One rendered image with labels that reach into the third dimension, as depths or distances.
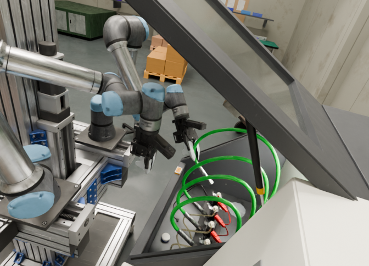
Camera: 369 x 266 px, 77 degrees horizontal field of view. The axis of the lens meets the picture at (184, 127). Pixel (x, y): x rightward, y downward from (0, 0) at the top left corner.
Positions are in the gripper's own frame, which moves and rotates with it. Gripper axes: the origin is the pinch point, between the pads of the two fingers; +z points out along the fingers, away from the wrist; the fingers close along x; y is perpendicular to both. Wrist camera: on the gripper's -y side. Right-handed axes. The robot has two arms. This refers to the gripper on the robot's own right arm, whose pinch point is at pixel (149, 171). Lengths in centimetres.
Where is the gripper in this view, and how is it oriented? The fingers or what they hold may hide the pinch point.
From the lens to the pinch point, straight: 93.9
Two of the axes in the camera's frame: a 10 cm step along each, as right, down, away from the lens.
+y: -9.4, -3.0, 1.7
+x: -2.9, 4.4, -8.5
